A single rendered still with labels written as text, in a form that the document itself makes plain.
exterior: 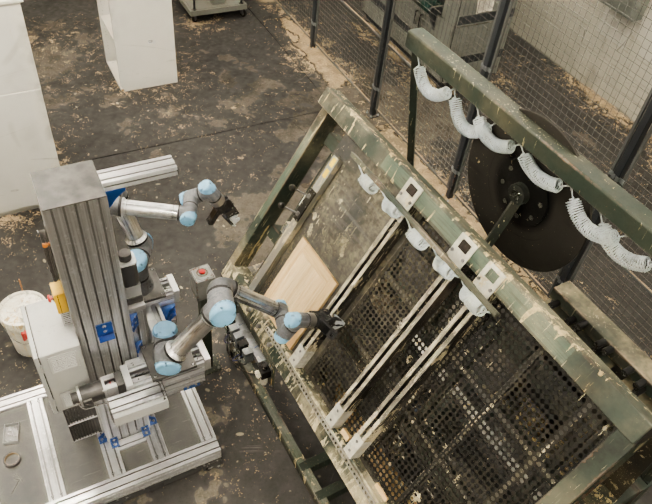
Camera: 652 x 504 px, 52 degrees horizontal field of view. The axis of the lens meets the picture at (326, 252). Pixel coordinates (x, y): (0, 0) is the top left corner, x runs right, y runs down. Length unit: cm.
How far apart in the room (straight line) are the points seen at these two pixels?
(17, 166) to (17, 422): 211
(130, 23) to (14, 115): 193
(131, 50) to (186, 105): 72
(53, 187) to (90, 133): 380
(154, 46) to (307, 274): 399
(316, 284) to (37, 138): 277
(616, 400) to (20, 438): 319
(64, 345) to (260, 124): 388
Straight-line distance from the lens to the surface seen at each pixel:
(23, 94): 528
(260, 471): 425
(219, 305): 290
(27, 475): 420
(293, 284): 362
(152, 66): 712
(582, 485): 268
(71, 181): 287
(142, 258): 357
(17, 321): 464
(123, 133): 659
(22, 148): 552
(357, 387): 324
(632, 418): 252
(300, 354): 348
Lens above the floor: 382
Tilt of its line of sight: 45 degrees down
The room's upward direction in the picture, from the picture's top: 7 degrees clockwise
